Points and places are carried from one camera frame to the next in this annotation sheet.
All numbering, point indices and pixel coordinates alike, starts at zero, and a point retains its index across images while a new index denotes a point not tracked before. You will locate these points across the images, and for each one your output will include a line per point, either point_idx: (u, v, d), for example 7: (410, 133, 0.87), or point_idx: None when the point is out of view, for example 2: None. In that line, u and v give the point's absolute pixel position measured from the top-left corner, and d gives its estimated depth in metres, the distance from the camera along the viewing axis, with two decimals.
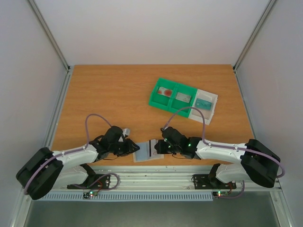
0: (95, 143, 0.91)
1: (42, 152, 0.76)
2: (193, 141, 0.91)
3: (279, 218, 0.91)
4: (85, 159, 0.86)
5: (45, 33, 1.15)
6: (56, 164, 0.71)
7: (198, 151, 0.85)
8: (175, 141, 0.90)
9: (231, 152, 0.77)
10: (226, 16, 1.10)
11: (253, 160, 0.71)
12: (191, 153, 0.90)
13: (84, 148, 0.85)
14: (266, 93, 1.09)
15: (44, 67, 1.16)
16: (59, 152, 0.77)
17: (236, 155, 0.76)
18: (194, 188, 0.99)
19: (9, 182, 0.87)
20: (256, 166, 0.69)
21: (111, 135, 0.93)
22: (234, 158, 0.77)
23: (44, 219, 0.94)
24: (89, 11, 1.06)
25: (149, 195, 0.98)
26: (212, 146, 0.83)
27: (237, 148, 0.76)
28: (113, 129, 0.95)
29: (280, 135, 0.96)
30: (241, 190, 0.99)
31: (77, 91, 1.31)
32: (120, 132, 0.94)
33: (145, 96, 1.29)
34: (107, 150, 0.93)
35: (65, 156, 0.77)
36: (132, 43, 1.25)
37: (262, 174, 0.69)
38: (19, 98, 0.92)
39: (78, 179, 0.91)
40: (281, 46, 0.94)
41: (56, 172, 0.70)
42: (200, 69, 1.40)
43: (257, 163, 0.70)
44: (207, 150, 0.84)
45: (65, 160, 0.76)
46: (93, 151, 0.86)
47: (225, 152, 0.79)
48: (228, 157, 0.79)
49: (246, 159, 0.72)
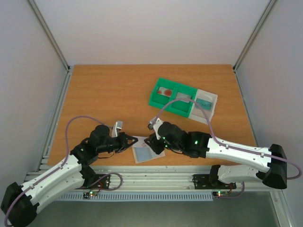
0: (77, 151, 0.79)
1: (10, 187, 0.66)
2: (200, 138, 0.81)
3: (279, 218, 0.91)
4: (68, 173, 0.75)
5: (44, 33, 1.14)
6: (23, 204, 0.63)
7: (209, 152, 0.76)
8: (175, 139, 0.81)
9: (254, 158, 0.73)
10: (225, 17, 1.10)
11: (281, 169, 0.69)
12: (196, 152, 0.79)
13: (60, 166, 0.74)
14: (267, 93, 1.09)
15: (44, 67, 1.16)
16: (29, 185, 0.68)
17: (263, 163, 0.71)
18: (194, 188, 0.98)
19: (9, 182, 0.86)
20: (284, 176, 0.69)
21: (96, 138, 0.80)
22: (258, 165, 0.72)
23: (44, 219, 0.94)
24: (89, 11, 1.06)
25: (149, 195, 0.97)
26: (229, 148, 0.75)
27: (263, 154, 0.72)
28: (96, 131, 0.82)
29: (281, 135, 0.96)
30: (242, 190, 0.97)
31: (77, 91, 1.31)
32: (104, 134, 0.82)
33: (145, 96, 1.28)
34: (93, 155, 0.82)
35: (36, 187, 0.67)
36: (132, 43, 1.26)
37: (285, 181, 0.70)
38: (19, 98, 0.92)
39: (74, 186, 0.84)
40: (281, 47, 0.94)
41: (26, 211, 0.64)
42: (200, 69, 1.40)
43: (284, 172, 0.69)
44: (222, 152, 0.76)
45: (35, 193, 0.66)
46: (73, 165, 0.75)
47: (248, 157, 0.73)
48: (249, 162, 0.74)
49: (275, 168, 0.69)
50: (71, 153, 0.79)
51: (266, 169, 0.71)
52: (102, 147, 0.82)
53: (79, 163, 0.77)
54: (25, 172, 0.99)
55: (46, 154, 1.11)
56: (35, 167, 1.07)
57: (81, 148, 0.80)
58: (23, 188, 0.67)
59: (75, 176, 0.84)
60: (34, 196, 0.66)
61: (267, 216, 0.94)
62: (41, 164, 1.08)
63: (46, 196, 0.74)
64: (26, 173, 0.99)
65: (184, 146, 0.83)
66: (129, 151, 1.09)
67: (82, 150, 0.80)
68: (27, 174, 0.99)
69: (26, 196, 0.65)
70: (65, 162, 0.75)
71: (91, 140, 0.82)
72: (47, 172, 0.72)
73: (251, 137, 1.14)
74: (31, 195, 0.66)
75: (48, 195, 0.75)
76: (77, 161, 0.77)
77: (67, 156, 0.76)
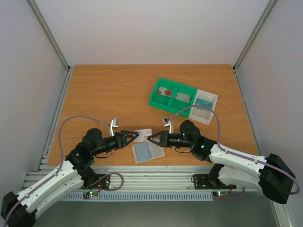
0: (73, 156, 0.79)
1: (5, 197, 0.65)
2: (207, 142, 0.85)
3: (279, 218, 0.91)
4: (64, 179, 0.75)
5: (44, 32, 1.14)
6: (19, 213, 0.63)
7: (211, 155, 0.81)
8: (191, 139, 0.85)
9: (248, 163, 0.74)
10: (225, 17, 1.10)
11: (271, 175, 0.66)
12: (202, 155, 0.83)
13: (55, 173, 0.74)
14: (267, 92, 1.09)
15: (44, 67, 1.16)
16: (24, 194, 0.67)
17: (255, 169, 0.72)
18: (194, 188, 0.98)
19: (9, 182, 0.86)
20: (274, 183, 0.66)
21: (88, 144, 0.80)
22: (252, 171, 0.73)
23: (46, 219, 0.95)
24: (90, 11, 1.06)
25: (149, 195, 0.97)
26: (228, 153, 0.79)
27: (256, 161, 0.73)
28: (88, 136, 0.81)
29: (281, 136, 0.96)
30: (242, 190, 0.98)
31: (77, 91, 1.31)
32: (96, 137, 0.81)
33: (145, 96, 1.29)
34: (89, 160, 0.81)
35: (31, 196, 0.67)
36: (132, 43, 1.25)
37: (278, 191, 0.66)
38: (19, 98, 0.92)
39: (73, 188, 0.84)
40: (281, 46, 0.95)
41: (23, 219, 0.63)
42: (200, 69, 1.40)
43: (275, 179, 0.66)
44: (221, 155, 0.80)
45: (31, 202, 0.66)
46: (68, 171, 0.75)
47: (243, 162, 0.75)
48: (244, 168, 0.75)
49: (264, 173, 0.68)
50: (66, 159, 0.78)
51: (258, 175, 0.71)
52: (98, 150, 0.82)
53: (74, 169, 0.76)
54: (25, 172, 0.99)
55: (46, 154, 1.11)
56: (35, 167, 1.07)
57: (76, 153, 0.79)
58: (19, 197, 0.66)
59: (74, 178, 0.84)
60: (29, 205, 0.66)
61: (268, 216, 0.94)
62: (41, 164, 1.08)
63: (44, 201, 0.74)
64: (26, 173, 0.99)
65: (194, 147, 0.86)
66: (129, 151, 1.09)
67: (77, 155, 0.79)
68: (27, 174, 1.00)
69: (22, 205, 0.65)
70: (59, 169, 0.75)
71: (84, 144, 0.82)
72: (42, 179, 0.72)
73: (251, 137, 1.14)
74: (26, 205, 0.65)
75: (46, 200, 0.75)
76: (73, 167, 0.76)
77: (61, 161, 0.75)
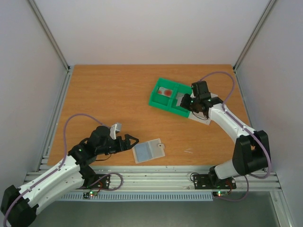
0: (76, 151, 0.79)
1: (7, 190, 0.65)
2: (214, 99, 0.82)
3: (279, 218, 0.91)
4: (66, 175, 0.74)
5: (45, 33, 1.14)
6: (21, 207, 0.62)
7: (210, 108, 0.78)
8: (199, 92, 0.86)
9: (236, 127, 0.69)
10: (224, 17, 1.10)
11: (247, 144, 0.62)
12: (204, 107, 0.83)
13: (57, 167, 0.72)
14: (266, 92, 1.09)
15: (44, 66, 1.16)
16: (26, 188, 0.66)
17: (238, 133, 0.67)
18: (194, 188, 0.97)
19: (9, 182, 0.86)
20: (245, 150, 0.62)
21: (97, 138, 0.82)
22: (234, 134, 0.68)
23: (46, 219, 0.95)
24: (89, 11, 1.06)
25: (149, 195, 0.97)
26: (226, 113, 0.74)
27: (245, 127, 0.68)
28: (97, 131, 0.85)
29: (280, 136, 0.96)
30: (246, 190, 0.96)
31: (77, 91, 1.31)
32: (106, 134, 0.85)
33: (145, 96, 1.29)
34: (92, 155, 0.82)
35: (33, 190, 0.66)
36: (132, 42, 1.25)
37: (245, 159, 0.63)
38: (19, 97, 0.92)
39: (74, 186, 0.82)
40: (281, 46, 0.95)
41: (25, 213, 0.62)
42: (200, 69, 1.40)
43: (249, 150, 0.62)
44: (219, 113, 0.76)
45: (33, 196, 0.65)
46: (71, 167, 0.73)
47: (231, 125, 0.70)
48: (230, 130, 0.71)
49: (243, 139, 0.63)
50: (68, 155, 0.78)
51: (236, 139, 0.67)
52: (102, 147, 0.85)
53: (77, 164, 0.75)
54: (25, 172, 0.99)
55: (46, 154, 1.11)
56: (35, 167, 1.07)
57: (79, 148, 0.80)
58: (21, 191, 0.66)
59: (75, 177, 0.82)
60: (31, 200, 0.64)
61: (267, 216, 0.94)
62: (41, 164, 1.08)
63: (45, 197, 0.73)
64: (26, 173, 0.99)
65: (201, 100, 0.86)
66: (129, 151, 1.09)
67: (80, 150, 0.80)
68: (27, 174, 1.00)
69: (23, 199, 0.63)
70: (62, 163, 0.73)
71: (91, 139, 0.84)
72: (45, 173, 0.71)
73: None
74: (29, 198, 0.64)
75: (47, 196, 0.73)
76: (75, 162, 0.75)
77: (64, 157, 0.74)
